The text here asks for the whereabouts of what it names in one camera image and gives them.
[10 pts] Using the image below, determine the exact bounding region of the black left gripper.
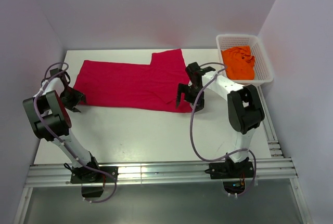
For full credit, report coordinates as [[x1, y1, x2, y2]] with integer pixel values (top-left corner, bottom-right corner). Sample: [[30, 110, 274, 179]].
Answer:
[[59, 87, 86, 112]]

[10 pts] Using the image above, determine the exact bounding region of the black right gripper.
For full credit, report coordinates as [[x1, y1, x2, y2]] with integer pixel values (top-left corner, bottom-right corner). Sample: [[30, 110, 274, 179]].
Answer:
[[176, 83, 205, 113]]

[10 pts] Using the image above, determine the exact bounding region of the red t shirt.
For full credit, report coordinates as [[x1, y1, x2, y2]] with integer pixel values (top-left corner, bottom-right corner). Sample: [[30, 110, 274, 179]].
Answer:
[[74, 49, 192, 113]]

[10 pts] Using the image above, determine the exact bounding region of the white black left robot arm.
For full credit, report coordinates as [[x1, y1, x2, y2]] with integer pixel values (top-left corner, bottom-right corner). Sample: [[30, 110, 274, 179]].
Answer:
[[22, 68, 101, 182]]

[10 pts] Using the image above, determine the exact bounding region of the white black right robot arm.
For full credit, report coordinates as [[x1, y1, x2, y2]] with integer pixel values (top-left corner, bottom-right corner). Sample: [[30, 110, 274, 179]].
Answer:
[[176, 72, 265, 177]]

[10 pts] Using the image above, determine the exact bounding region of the orange t shirt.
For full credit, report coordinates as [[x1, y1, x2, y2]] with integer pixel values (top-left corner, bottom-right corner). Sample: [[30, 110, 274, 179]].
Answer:
[[221, 46, 255, 80]]

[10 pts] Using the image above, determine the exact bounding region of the white perforated plastic basket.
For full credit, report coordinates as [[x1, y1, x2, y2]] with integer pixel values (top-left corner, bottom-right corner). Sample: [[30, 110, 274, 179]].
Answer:
[[216, 34, 274, 86]]

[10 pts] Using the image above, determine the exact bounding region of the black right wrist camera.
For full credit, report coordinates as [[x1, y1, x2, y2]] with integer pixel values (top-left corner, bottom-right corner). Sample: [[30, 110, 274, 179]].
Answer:
[[185, 62, 215, 86]]

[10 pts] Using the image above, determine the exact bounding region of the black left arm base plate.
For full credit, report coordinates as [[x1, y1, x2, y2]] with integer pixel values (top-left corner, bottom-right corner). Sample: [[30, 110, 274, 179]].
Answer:
[[70, 166, 118, 184]]

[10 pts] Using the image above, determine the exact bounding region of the aluminium table edge rail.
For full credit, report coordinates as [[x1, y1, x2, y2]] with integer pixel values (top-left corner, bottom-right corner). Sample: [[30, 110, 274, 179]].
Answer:
[[24, 158, 298, 188]]

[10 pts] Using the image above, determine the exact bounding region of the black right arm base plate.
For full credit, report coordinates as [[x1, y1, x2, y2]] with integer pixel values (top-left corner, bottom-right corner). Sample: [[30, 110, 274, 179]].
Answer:
[[204, 161, 255, 179]]

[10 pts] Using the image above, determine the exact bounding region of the aluminium right side rail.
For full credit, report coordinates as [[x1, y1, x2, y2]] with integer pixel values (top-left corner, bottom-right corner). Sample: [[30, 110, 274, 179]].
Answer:
[[257, 86, 284, 158]]

